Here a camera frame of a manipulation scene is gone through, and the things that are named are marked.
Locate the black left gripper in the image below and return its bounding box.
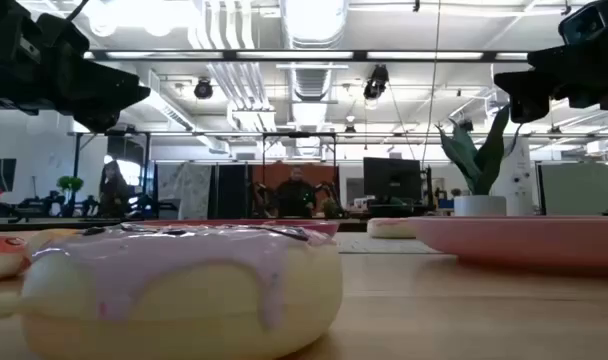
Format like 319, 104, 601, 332
0, 13, 152, 134

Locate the black ceiling spotlight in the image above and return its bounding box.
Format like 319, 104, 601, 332
362, 64, 390, 101
193, 77, 214, 100

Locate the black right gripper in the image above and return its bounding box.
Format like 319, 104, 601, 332
493, 29, 608, 124

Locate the white woven table mat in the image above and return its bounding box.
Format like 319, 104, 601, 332
333, 232, 438, 255

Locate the small green bushy plant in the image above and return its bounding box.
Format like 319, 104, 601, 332
56, 175, 84, 217

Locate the pink plate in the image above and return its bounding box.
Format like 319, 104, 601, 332
408, 215, 608, 274

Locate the black partition panel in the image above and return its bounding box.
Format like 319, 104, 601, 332
211, 163, 253, 220

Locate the white column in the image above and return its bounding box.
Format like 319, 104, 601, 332
503, 137, 536, 216

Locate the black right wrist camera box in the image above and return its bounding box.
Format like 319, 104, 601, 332
557, 0, 608, 46

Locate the green snake plant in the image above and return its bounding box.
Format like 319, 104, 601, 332
436, 103, 524, 197

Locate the cream donut red icing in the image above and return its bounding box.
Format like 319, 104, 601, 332
26, 227, 85, 251

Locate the white patterned curtain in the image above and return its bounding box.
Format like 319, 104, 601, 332
156, 163, 213, 220

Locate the large purple iced donut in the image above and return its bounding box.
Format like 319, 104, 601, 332
0, 223, 344, 360

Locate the thin hanging cable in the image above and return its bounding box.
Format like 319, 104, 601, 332
421, 0, 443, 166

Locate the white plant pot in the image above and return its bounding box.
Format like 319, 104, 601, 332
452, 194, 508, 218

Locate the red plate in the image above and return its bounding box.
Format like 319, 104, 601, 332
148, 218, 340, 237

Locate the black background table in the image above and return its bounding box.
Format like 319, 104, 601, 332
0, 215, 150, 232

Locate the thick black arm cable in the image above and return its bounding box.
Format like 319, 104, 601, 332
66, 0, 91, 21

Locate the person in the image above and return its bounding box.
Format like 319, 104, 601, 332
273, 165, 318, 219
98, 159, 132, 219

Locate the orange partition panel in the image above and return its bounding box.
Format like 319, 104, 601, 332
251, 163, 340, 217

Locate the silver round ventilation duct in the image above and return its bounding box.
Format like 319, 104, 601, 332
278, 0, 350, 50

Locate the black computer monitor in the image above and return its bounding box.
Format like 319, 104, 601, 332
362, 156, 423, 204

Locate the red iced donut with dots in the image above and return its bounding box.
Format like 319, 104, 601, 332
0, 234, 31, 282

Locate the grey green partition panel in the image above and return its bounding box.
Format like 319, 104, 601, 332
536, 162, 608, 216

